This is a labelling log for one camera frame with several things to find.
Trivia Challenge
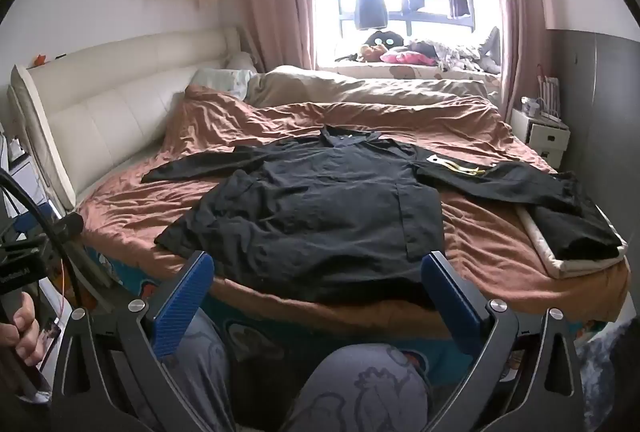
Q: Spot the white flat board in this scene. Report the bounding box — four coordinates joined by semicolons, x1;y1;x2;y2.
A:
517;204;629;278

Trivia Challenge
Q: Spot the cream padded headboard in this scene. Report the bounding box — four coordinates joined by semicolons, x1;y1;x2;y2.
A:
7;26;251;213

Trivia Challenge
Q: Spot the brown blanket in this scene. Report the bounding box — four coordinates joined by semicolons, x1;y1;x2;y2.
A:
77;84;631;343

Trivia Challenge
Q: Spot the pile of clothes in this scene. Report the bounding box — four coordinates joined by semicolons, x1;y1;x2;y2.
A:
405;27;502;75

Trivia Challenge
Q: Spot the blue cartoon bed sheet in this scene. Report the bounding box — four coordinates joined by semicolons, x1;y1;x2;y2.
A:
82;247;617;413

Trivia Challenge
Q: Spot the person's left hand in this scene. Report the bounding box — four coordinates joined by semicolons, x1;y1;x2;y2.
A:
0;294;46;367

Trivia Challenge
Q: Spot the white side shelf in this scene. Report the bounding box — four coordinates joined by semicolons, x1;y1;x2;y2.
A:
0;122;51;238

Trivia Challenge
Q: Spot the pale printed pillow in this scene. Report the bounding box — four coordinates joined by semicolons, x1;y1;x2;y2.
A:
192;67;257;101

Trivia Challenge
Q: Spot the cream pillow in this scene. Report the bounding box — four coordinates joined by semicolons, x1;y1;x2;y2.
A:
225;52;259;74

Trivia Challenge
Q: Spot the dark folded garment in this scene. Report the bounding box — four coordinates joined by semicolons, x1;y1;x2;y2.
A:
527;172;623;261

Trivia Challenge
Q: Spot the black plush toy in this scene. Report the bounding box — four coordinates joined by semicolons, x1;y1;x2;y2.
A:
362;30;404;51

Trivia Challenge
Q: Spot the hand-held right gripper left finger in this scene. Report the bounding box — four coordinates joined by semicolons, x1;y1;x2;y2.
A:
50;250;215;432

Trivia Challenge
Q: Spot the pink plush cushion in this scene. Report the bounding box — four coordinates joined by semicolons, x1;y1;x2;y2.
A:
380;51;436;67

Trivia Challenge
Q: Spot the person's right leg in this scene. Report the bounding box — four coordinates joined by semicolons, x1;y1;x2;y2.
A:
294;344;432;432

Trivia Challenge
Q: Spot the beige duvet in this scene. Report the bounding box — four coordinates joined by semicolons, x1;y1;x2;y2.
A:
245;64;501;118

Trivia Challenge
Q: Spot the black shirt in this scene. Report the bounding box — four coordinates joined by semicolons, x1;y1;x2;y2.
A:
141;124;581;310

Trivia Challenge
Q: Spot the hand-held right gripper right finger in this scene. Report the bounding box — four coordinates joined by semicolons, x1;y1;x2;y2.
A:
421;251;587;432

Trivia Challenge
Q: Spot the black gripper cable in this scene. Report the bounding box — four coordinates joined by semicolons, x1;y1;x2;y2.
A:
0;169;96;313

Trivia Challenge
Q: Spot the white bedside cabinet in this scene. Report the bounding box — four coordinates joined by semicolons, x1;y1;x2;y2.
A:
510;107;571;163

